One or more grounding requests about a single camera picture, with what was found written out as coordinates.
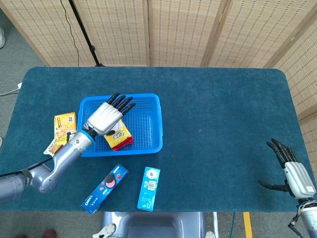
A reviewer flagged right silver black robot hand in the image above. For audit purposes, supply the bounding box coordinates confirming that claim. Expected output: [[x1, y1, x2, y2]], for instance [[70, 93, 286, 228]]
[[258, 138, 317, 199]]

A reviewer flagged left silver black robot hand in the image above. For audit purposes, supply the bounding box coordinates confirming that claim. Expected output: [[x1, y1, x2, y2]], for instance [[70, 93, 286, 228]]
[[83, 93, 136, 137]]

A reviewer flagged yellow red snack bag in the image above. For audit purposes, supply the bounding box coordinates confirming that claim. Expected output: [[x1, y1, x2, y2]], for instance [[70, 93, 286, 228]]
[[103, 119, 134, 151]]

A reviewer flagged yellow cracker bag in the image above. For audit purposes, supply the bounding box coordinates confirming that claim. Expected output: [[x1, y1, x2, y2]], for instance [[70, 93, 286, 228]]
[[53, 112, 78, 147]]

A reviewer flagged white burger picture packet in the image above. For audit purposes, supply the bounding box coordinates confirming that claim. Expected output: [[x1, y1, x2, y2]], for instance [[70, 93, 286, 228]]
[[44, 133, 75, 157]]

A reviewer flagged dark blue Oreo box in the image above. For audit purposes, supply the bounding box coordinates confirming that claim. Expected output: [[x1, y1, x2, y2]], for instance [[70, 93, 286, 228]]
[[81, 163, 129, 215]]

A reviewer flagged light blue cookie box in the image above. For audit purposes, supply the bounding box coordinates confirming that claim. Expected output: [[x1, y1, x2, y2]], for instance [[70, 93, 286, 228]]
[[137, 167, 161, 212]]

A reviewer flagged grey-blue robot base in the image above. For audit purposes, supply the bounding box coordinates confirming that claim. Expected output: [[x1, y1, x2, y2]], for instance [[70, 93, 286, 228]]
[[100, 211, 206, 238]]

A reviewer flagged blue plastic perforated basket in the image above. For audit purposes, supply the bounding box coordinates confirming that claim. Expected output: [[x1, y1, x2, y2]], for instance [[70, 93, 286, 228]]
[[78, 93, 164, 158]]

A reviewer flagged black tripod stand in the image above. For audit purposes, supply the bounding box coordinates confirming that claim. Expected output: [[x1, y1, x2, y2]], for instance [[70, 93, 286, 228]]
[[68, 0, 106, 67]]

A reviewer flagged teal table cloth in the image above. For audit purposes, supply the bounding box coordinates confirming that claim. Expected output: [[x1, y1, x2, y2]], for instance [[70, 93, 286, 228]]
[[0, 66, 306, 213]]

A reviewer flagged bamboo folding screen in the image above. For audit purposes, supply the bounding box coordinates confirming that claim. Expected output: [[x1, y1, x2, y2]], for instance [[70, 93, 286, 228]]
[[0, 0, 317, 159]]

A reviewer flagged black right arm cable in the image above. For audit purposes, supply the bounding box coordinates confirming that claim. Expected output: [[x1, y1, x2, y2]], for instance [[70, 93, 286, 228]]
[[288, 200, 310, 238]]

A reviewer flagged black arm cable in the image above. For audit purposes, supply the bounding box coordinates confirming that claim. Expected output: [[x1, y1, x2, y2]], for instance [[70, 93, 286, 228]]
[[288, 200, 310, 238], [0, 132, 75, 178]]

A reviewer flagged blue floor cable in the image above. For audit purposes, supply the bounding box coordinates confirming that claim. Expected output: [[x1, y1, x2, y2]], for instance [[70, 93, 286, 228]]
[[229, 212, 236, 238]]

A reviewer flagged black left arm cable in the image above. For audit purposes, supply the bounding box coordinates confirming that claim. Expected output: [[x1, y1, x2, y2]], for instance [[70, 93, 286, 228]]
[[0, 132, 75, 178]]

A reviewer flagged thin black hanging cable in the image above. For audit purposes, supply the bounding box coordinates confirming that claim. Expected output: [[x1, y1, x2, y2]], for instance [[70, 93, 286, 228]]
[[60, 0, 80, 67]]

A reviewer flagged black left arm strap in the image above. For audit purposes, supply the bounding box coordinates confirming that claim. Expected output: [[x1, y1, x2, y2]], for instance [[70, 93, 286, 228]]
[[21, 170, 33, 188]]

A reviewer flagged white floor cable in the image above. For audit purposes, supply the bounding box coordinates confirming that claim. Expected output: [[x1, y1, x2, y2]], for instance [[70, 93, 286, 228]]
[[0, 88, 19, 97]]

